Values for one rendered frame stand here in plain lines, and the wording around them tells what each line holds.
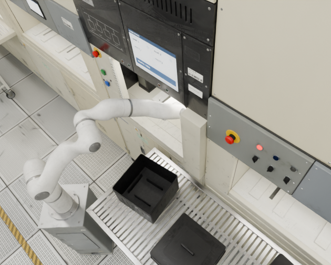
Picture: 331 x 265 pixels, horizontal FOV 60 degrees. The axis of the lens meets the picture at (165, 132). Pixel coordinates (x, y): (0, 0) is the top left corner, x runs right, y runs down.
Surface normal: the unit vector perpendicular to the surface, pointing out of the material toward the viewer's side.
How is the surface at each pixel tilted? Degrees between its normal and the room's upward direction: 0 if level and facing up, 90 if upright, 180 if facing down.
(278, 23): 90
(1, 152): 0
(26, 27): 90
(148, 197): 0
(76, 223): 0
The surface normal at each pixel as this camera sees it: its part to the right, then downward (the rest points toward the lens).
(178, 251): -0.08, -0.57
